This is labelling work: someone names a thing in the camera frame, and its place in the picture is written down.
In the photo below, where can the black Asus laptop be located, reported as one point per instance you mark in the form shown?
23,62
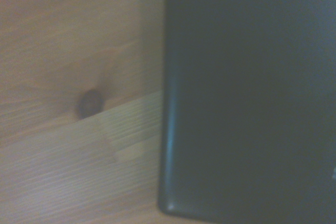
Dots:
249,98

